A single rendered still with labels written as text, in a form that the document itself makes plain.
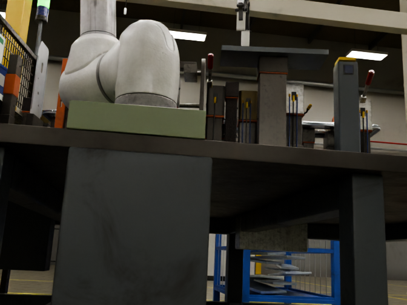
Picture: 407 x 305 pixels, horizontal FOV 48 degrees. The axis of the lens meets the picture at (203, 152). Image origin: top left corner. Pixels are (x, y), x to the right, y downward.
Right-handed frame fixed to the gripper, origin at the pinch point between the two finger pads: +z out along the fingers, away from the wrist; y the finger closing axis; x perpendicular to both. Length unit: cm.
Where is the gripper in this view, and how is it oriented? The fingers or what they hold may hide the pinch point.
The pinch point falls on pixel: (243, 36)
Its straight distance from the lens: 170.4
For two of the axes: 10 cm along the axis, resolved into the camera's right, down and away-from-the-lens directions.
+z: -0.5, 9.7, -2.2
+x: -9.8, 0.0, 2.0
